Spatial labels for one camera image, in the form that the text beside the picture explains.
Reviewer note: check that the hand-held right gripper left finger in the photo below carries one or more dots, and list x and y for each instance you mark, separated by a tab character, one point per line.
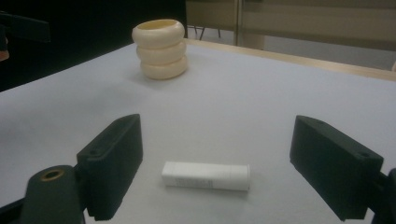
113	161

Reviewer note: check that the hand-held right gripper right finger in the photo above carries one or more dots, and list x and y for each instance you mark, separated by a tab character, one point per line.
333	168

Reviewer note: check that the white cylindrical tube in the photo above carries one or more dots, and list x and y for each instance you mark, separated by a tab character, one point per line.
205	175

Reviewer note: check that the cream ribbed round holder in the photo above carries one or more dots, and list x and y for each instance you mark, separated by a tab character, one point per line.
160	51

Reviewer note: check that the black curtain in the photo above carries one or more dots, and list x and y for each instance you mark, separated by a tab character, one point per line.
87	31

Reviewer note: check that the beige curtain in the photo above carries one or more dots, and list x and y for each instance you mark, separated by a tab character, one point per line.
317	18

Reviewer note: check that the metal stand legs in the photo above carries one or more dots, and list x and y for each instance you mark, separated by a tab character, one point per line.
202	31

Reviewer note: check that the beige upright post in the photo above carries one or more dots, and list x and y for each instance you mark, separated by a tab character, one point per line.
239	21

